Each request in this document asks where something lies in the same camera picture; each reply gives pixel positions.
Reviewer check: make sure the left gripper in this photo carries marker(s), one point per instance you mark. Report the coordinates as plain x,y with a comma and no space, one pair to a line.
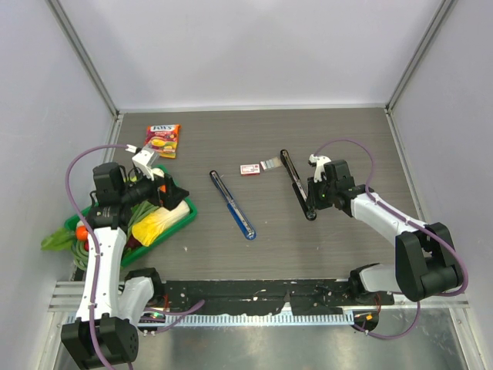
172,195

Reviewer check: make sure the napa cabbage toy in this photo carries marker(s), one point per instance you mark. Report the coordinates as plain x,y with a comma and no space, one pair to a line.
148,229

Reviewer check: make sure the silver staple strips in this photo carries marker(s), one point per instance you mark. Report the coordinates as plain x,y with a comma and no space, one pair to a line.
271,163

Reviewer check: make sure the green plastic tray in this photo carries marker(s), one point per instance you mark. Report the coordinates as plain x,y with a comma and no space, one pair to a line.
130,256

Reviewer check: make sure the orange carrot toy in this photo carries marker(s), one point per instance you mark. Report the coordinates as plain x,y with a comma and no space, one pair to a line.
81,233

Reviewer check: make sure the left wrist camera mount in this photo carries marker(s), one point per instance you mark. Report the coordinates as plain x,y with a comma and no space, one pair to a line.
143,159

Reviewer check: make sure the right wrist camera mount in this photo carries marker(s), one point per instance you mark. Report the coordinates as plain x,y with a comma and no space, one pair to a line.
318,162

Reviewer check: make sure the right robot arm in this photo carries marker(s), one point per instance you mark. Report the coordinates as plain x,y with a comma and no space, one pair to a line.
424,264

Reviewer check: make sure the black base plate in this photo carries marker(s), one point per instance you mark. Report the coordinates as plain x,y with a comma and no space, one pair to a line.
265,297

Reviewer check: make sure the red white staple box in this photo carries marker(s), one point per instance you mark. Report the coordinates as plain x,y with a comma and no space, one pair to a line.
250,169

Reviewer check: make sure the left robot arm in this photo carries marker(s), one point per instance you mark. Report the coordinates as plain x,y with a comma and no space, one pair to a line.
104,332

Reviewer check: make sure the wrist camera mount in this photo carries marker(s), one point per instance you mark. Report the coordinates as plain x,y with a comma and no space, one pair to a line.
143,159
318,162

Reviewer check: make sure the blue stapler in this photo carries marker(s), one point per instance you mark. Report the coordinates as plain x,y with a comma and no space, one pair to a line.
241,220

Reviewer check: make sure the black stapler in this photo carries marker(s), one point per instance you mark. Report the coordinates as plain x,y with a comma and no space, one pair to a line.
297,185

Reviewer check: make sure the green leafy vegetable toy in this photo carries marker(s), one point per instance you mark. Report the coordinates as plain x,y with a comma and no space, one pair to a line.
60,240

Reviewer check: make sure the candy snack bag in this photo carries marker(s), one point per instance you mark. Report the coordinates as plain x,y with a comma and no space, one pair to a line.
163,139

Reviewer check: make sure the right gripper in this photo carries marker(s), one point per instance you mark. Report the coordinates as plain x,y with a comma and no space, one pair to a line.
313,200

